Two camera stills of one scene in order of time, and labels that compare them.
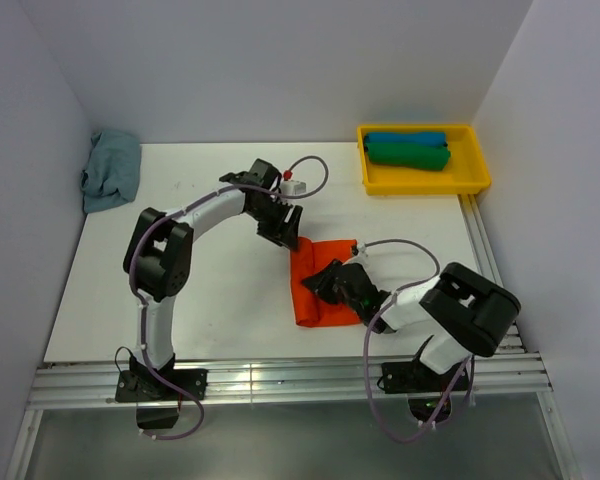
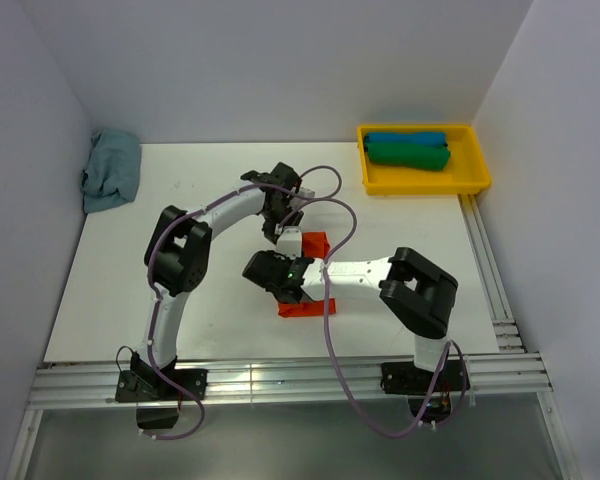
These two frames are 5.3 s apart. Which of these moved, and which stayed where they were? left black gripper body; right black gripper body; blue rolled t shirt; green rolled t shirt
Moved: right black gripper body
Stayed: green rolled t shirt; left black gripper body; blue rolled t shirt
